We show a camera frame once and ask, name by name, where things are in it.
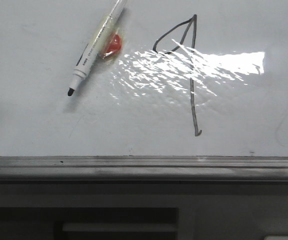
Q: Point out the red round magnet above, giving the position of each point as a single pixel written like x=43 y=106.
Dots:
x=112 y=47

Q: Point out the white black-tipped whiteboard marker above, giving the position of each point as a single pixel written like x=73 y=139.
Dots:
x=96 y=45

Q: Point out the grey aluminium whiteboard tray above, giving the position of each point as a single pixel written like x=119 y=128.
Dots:
x=144 y=168

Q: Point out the white whiteboard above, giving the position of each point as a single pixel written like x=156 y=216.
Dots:
x=193 y=78

